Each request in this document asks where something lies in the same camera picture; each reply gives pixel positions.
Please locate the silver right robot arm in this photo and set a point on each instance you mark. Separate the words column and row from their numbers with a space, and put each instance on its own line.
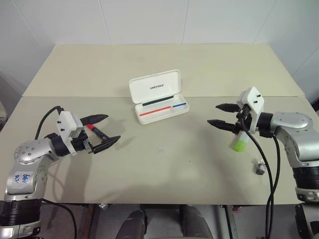
column 291, row 124

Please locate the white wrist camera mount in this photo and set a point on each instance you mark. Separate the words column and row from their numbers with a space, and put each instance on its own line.
column 66, row 123
column 254, row 99

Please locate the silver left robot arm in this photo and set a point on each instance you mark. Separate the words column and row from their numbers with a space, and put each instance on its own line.
column 27, row 152

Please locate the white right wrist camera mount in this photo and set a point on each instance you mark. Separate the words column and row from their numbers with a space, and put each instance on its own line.
column 254, row 99

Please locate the green and white glue stick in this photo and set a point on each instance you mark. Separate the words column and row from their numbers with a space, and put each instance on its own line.
column 239, row 145

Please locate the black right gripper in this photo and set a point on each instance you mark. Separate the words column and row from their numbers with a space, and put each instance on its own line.
column 242, row 122

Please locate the white pen case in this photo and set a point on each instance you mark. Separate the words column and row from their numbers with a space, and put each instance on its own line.
column 154, row 87

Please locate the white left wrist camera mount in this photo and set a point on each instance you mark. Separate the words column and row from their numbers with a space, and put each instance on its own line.
column 66, row 123

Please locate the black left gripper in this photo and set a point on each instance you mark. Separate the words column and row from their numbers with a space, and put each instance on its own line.
column 80, row 144

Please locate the black binder clip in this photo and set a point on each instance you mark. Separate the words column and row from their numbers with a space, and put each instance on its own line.
column 260, row 169

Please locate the dark rounded shape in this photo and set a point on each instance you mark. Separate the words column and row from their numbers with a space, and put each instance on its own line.
column 132, row 224

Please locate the dark metal table frame bar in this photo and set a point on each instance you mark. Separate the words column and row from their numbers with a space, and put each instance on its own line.
column 89, row 221
column 229, row 221

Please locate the red capped black marker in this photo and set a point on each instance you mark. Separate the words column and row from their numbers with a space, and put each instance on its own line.
column 98, row 133

